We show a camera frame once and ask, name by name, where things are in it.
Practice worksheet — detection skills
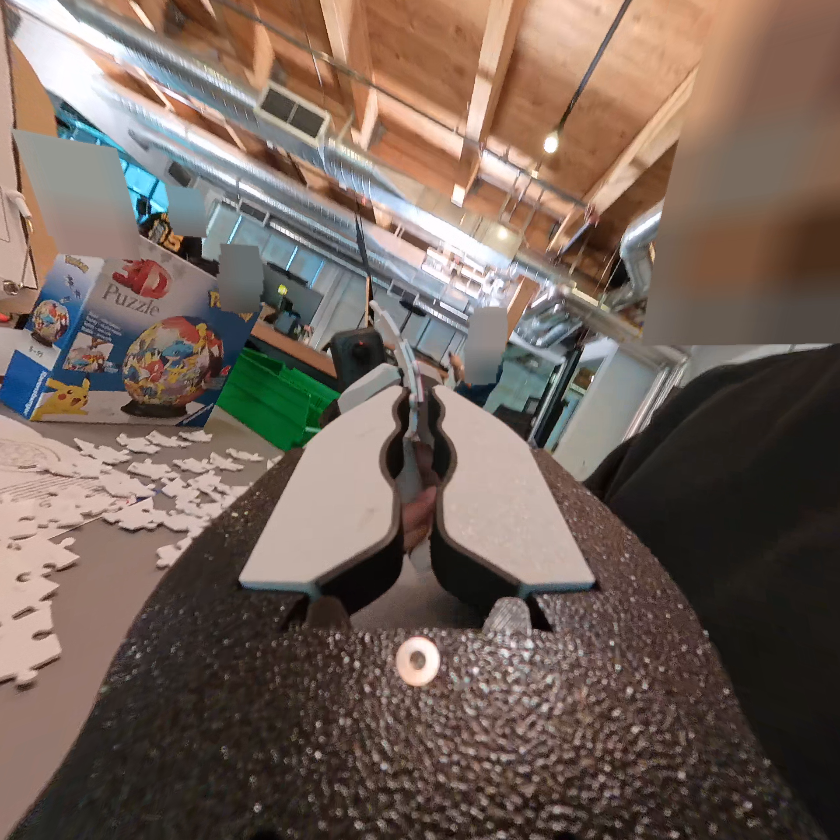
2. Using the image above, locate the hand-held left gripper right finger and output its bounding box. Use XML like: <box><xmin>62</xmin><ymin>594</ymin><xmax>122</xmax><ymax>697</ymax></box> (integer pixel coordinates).
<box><xmin>428</xmin><ymin>386</ymin><xmax>597</xmax><ymax>610</ymax></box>

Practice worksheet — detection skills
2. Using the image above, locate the large brown cardboard box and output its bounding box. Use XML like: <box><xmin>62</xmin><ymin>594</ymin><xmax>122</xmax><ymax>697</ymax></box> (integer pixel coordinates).
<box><xmin>0</xmin><ymin>0</ymin><xmax>60</xmax><ymax>296</ymax></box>

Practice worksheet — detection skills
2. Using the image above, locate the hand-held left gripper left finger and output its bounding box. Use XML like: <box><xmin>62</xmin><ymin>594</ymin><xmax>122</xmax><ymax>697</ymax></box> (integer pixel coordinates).
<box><xmin>238</xmin><ymin>384</ymin><xmax>406</xmax><ymax>616</ymax></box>

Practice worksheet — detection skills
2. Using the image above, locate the wooden workbench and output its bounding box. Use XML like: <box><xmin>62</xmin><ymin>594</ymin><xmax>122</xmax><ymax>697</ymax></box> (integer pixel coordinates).
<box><xmin>252</xmin><ymin>318</ymin><xmax>342</xmax><ymax>379</ymax></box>

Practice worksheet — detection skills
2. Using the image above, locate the white ceiling vent grille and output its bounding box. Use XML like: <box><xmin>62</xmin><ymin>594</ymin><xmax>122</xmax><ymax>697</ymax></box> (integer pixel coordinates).
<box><xmin>252</xmin><ymin>82</ymin><xmax>332</xmax><ymax>145</ymax></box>

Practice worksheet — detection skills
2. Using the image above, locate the pile of white puzzle pieces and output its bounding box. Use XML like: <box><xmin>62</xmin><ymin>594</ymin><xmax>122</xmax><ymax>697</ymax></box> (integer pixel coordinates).
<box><xmin>0</xmin><ymin>413</ymin><xmax>284</xmax><ymax>690</ymax></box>

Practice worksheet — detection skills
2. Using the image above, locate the colourful puzzle ball box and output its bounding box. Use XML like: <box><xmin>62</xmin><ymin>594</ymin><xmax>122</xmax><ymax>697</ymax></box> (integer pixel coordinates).
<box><xmin>0</xmin><ymin>252</ymin><xmax>256</xmax><ymax>429</ymax></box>

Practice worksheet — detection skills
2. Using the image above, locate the white printed paper sheet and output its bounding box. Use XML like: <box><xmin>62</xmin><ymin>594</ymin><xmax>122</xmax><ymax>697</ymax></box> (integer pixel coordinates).
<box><xmin>0</xmin><ymin>415</ymin><xmax>99</xmax><ymax>500</ymax></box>

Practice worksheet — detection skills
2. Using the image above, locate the long silver spiral duct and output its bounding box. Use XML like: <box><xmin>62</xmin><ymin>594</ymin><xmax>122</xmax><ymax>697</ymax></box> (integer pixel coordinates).
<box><xmin>98</xmin><ymin>79</ymin><xmax>651</xmax><ymax>342</ymax></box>

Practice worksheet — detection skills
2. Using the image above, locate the green plastic bin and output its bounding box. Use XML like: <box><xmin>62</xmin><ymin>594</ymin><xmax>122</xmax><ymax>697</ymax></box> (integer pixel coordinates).
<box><xmin>215</xmin><ymin>346</ymin><xmax>342</xmax><ymax>452</ymax></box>

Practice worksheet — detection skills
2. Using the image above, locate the person's right hand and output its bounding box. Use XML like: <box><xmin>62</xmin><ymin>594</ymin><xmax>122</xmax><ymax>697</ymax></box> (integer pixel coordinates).
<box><xmin>402</xmin><ymin>446</ymin><xmax>439</xmax><ymax>559</ymax></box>

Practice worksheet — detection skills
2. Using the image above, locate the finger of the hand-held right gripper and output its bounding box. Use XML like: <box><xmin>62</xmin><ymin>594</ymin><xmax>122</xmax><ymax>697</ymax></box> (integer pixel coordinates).
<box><xmin>336</xmin><ymin>364</ymin><xmax>403</xmax><ymax>413</ymax></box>

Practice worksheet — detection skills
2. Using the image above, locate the black hanging pole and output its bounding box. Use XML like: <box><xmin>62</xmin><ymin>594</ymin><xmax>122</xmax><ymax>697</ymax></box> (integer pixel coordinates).
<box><xmin>354</xmin><ymin>197</ymin><xmax>376</xmax><ymax>332</ymax></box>

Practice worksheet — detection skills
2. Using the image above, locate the silver elbow duct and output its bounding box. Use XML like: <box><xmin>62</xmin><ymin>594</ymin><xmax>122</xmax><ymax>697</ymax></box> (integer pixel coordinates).
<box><xmin>617</xmin><ymin>200</ymin><xmax>664</xmax><ymax>270</ymax></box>

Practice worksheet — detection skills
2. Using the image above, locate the person's black shirt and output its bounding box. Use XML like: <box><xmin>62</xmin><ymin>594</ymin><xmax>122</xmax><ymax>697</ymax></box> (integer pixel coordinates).
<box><xmin>584</xmin><ymin>344</ymin><xmax>840</xmax><ymax>840</ymax></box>

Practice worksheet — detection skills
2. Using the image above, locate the curved puzzle piece assembly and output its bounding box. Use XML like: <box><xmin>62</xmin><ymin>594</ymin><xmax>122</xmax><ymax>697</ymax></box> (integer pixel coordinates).
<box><xmin>369</xmin><ymin>298</ymin><xmax>437</xmax><ymax>454</ymax></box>

